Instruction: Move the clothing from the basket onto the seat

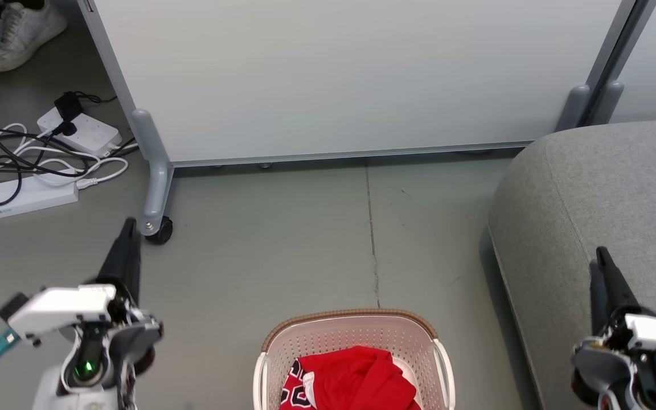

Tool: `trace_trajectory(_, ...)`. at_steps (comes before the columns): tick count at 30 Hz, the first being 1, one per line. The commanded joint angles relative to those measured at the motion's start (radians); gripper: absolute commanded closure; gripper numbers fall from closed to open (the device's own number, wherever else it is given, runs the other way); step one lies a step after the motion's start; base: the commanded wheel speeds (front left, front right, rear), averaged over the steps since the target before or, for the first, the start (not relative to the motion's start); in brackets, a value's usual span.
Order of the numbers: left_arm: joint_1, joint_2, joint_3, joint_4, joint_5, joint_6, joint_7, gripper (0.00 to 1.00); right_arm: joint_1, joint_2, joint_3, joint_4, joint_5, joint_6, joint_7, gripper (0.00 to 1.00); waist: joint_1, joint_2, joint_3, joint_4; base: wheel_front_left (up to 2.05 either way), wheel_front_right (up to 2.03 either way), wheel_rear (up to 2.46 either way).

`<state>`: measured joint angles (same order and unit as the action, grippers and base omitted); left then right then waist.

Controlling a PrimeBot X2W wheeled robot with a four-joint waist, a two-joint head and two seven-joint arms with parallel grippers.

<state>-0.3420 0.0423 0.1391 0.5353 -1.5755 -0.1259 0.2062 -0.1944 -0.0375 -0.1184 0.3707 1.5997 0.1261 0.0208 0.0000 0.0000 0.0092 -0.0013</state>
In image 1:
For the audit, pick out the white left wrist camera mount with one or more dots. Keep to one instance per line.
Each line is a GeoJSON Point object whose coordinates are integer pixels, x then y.
{"type": "Point", "coordinates": [60, 310]}

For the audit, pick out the grey fabric sofa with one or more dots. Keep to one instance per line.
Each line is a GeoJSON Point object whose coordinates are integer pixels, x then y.
{"type": "Point", "coordinates": [607, 205]}

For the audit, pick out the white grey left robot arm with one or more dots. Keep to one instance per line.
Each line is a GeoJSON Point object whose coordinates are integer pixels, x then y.
{"type": "Point", "coordinates": [49, 393]}

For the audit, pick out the white power strip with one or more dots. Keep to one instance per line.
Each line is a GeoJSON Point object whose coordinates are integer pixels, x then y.
{"type": "Point", "coordinates": [89, 134]}

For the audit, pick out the large white partition panel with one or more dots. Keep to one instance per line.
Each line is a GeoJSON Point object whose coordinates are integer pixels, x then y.
{"type": "Point", "coordinates": [362, 74]}

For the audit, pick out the red jersey garment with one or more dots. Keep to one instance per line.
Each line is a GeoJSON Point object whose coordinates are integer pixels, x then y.
{"type": "Point", "coordinates": [356, 378]}

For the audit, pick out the white perforated laundry basket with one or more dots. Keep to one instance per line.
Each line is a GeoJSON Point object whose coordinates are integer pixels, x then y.
{"type": "Point", "coordinates": [356, 333]}

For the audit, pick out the white sneaker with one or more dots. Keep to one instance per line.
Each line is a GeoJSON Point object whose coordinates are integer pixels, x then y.
{"type": "Point", "coordinates": [23, 37]}

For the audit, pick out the grey partition leg with caster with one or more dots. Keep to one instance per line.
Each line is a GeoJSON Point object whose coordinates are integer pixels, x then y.
{"type": "Point", "coordinates": [156, 182]}

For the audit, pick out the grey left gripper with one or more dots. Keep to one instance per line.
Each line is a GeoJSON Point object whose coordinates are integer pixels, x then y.
{"type": "Point", "coordinates": [134, 336]}

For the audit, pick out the white rectangular power box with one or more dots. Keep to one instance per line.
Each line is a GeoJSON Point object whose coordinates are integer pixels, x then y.
{"type": "Point", "coordinates": [35, 196]}

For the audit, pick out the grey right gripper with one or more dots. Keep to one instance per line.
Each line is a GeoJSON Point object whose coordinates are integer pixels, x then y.
{"type": "Point", "coordinates": [601, 359]}

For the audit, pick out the black power adapter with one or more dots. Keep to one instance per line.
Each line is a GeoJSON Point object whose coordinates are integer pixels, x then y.
{"type": "Point", "coordinates": [68, 108]}

